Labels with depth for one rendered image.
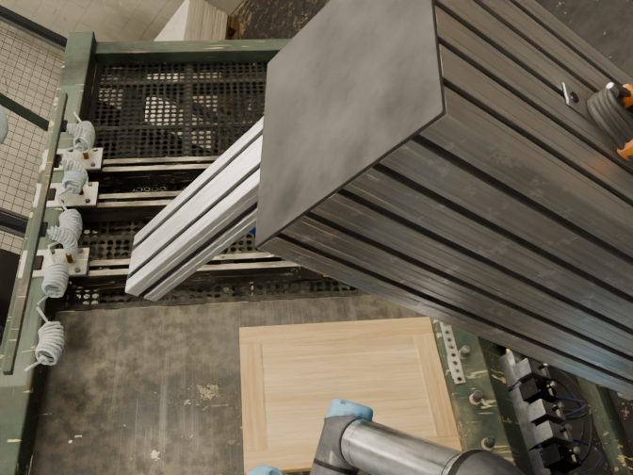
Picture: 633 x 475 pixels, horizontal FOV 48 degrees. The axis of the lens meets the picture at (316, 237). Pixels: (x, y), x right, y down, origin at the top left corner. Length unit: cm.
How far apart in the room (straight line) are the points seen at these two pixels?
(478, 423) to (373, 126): 147
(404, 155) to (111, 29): 762
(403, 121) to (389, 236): 14
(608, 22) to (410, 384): 209
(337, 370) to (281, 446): 27
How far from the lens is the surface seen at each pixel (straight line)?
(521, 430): 207
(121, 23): 805
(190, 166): 248
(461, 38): 63
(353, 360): 206
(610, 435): 258
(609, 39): 350
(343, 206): 63
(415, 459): 101
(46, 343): 194
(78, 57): 298
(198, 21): 705
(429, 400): 203
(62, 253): 224
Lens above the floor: 234
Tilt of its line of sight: 31 degrees down
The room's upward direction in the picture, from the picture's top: 67 degrees counter-clockwise
